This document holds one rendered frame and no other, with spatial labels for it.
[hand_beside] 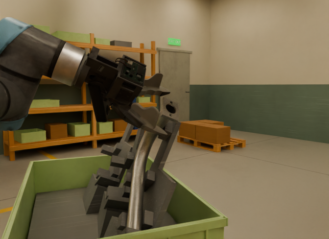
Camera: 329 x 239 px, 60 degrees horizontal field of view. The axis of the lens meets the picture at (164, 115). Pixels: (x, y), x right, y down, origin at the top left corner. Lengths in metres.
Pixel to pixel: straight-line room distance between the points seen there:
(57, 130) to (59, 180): 4.40
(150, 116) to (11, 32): 0.28
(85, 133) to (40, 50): 5.18
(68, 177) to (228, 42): 7.46
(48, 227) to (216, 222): 0.47
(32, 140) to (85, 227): 4.59
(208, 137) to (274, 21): 3.47
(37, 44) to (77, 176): 0.67
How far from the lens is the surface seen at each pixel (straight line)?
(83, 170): 1.12
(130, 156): 0.81
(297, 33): 7.28
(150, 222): 0.61
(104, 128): 5.87
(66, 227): 0.86
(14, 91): 0.54
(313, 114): 7.03
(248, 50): 7.87
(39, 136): 5.42
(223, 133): 5.46
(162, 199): 0.60
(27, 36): 0.56
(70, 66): 0.55
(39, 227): 0.88
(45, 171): 1.12
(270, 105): 7.48
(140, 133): 0.81
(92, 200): 0.90
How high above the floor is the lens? 1.23
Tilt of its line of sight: 6 degrees down
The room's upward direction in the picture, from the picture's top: straight up
